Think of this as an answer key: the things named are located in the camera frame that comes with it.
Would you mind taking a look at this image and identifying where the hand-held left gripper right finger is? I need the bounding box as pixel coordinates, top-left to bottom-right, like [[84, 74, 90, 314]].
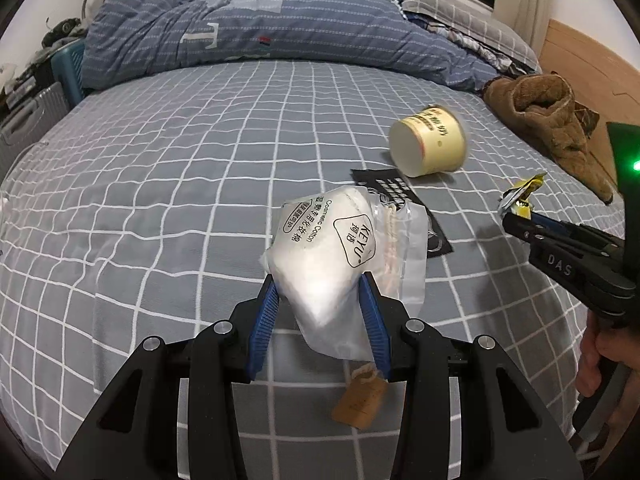
[[357, 270, 586, 480]]

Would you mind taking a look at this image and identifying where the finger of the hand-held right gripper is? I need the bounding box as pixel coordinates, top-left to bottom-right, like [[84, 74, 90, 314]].
[[501, 213, 583, 258], [525, 210, 625, 250]]

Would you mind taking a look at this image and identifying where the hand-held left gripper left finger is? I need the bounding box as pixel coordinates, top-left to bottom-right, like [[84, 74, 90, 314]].
[[52, 277, 281, 480]]

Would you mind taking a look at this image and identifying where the small yellow wrapper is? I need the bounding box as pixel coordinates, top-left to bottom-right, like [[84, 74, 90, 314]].
[[497, 172, 548, 218]]

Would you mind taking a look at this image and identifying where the white cotton pads bag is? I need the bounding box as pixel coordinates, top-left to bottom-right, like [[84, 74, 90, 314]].
[[260, 185, 396, 362]]

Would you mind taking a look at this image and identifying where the person's right hand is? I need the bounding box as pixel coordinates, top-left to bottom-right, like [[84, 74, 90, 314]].
[[574, 316, 640, 441]]

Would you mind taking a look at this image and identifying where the clear bag of cotton swabs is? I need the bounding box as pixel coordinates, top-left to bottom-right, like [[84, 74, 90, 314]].
[[370, 190, 433, 311]]

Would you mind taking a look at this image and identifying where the brown paper tag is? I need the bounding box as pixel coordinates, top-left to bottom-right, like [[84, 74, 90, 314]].
[[331, 365, 388, 428]]

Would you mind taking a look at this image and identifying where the brown fleece garment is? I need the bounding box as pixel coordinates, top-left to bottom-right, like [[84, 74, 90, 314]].
[[482, 74, 616, 205]]

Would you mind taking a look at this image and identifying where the yellow paper cup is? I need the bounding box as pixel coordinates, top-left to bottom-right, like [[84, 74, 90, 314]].
[[389, 105, 468, 178]]

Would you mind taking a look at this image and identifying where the black label card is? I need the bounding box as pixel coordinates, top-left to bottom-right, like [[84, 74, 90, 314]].
[[350, 167, 453, 257]]

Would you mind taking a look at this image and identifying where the wooden headboard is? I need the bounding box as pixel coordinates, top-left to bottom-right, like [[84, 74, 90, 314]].
[[537, 17, 640, 201]]

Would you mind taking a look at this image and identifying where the dark patterned cloth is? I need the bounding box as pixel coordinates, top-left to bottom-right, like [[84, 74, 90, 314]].
[[405, 10, 531, 80]]

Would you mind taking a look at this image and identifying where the grey checked pillow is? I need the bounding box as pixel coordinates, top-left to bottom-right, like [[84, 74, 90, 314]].
[[397, 0, 543, 73]]

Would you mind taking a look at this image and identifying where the light curtain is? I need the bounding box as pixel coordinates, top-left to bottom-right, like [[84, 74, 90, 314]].
[[492, 0, 566, 56]]

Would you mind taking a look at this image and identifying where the blue striped quilt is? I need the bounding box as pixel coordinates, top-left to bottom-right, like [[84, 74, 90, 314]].
[[80, 0, 501, 93]]

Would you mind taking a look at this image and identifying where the grey suitcase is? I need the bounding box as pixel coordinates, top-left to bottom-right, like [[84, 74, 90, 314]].
[[0, 82, 68, 176]]

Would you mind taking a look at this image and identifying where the teal plastic stool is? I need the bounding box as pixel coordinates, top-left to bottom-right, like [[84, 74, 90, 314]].
[[50, 40, 88, 106]]

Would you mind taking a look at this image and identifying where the dark bag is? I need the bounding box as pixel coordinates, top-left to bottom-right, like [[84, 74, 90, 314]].
[[40, 17, 83, 51]]

